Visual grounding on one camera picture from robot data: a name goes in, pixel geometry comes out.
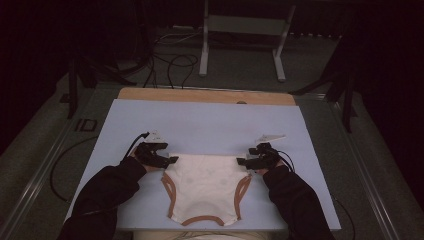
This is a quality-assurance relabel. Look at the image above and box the right hand-held gripper black cable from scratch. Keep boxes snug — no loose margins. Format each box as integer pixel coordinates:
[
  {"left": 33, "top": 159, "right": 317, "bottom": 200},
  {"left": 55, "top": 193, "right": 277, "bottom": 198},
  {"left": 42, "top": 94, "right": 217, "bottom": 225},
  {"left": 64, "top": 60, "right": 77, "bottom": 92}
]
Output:
[{"left": 275, "top": 149, "right": 297, "bottom": 173}]

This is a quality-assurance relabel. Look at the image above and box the black looped floor cable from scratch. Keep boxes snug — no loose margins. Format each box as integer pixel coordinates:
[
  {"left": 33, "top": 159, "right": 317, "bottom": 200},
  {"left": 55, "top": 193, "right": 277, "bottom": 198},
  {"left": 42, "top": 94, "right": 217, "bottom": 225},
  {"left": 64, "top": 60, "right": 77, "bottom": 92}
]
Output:
[{"left": 166, "top": 53, "right": 200, "bottom": 90}]

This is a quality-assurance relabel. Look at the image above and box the person's left hand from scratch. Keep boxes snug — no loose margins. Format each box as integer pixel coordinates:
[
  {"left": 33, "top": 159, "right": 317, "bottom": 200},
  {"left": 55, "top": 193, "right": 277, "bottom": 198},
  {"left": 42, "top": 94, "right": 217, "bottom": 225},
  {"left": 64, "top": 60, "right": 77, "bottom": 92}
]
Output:
[{"left": 128, "top": 149, "right": 162, "bottom": 174}]

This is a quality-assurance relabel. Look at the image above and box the thin black floor cable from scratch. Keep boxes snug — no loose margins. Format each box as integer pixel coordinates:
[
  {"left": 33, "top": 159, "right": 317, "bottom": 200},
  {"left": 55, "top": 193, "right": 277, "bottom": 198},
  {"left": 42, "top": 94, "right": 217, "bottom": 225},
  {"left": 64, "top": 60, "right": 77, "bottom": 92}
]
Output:
[{"left": 332, "top": 197, "right": 357, "bottom": 240}]

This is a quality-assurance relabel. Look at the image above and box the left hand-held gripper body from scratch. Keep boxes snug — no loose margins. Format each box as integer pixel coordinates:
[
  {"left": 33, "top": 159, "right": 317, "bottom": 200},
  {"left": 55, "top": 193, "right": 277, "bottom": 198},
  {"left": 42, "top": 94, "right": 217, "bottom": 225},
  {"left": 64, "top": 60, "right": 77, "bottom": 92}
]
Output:
[{"left": 135, "top": 130, "right": 170, "bottom": 169}]

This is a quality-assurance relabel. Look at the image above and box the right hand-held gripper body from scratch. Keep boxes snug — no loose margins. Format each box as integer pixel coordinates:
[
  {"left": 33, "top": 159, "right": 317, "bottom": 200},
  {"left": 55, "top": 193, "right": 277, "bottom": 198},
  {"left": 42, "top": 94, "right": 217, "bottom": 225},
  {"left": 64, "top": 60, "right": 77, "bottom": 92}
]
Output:
[{"left": 252, "top": 134, "right": 287, "bottom": 170}]

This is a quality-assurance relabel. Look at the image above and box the person's right hand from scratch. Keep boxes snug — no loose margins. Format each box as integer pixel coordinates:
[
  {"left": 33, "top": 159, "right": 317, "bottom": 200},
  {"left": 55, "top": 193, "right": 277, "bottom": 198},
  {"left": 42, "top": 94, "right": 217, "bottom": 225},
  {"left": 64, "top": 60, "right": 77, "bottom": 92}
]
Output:
[{"left": 254, "top": 159, "right": 288, "bottom": 177}]

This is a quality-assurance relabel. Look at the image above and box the white metal stand frame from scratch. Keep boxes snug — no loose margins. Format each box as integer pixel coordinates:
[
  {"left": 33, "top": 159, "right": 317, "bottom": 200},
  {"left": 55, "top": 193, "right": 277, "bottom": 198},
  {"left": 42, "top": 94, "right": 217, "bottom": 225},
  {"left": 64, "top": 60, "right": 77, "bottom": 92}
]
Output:
[{"left": 198, "top": 0, "right": 297, "bottom": 83}]

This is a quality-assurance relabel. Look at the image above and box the metal floor rail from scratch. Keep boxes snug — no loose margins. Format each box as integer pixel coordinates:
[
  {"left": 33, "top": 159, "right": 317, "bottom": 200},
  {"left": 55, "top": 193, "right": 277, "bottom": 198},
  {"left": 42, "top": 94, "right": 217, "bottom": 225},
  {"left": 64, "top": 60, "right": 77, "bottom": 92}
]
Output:
[
  {"left": 324, "top": 93, "right": 401, "bottom": 240},
  {"left": 0, "top": 84, "right": 101, "bottom": 240}
]

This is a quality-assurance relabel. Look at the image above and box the hand-held gripper black cable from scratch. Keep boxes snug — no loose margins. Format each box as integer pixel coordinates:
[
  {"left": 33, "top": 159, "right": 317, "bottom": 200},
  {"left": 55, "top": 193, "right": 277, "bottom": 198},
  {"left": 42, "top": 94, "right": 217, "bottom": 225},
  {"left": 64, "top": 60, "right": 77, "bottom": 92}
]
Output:
[
  {"left": 275, "top": 149, "right": 297, "bottom": 173},
  {"left": 122, "top": 131, "right": 151, "bottom": 162}
]

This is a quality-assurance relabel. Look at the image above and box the light blue table mat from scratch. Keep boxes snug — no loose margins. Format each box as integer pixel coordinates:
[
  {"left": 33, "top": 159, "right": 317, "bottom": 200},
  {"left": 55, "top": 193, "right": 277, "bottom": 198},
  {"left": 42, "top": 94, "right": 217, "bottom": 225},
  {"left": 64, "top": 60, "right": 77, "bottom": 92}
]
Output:
[{"left": 65, "top": 98, "right": 343, "bottom": 232}]

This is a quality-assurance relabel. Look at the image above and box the black tripod stand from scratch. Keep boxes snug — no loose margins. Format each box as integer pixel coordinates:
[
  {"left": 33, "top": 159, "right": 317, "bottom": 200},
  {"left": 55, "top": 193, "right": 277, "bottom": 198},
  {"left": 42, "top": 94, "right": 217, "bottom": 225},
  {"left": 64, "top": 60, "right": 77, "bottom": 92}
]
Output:
[
  {"left": 289, "top": 33, "right": 358, "bottom": 134},
  {"left": 59, "top": 54, "right": 138, "bottom": 120}
]

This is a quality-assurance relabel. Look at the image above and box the long black floor cable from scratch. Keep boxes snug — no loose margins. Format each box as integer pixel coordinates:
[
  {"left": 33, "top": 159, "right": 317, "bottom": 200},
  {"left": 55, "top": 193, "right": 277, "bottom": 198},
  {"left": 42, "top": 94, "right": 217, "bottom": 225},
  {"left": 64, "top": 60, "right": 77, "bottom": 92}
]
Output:
[{"left": 48, "top": 134, "right": 100, "bottom": 205}]

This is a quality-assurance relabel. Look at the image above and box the cream baby bodysuit brown trim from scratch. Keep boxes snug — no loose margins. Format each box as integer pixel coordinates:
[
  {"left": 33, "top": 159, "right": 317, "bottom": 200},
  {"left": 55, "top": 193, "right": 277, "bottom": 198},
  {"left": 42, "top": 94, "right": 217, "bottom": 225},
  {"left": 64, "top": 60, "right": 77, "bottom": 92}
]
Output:
[{"left": 160, "top": 153, "right": 253, "bottom": 227}]

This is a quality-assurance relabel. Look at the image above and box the left hand-held gripper black cable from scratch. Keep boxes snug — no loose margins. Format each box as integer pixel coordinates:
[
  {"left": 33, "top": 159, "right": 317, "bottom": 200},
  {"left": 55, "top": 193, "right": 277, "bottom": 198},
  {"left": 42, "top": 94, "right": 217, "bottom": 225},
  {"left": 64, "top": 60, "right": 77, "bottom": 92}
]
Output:
[{"left": 122, "top": 131, "right": 151, "bottom": 162}]

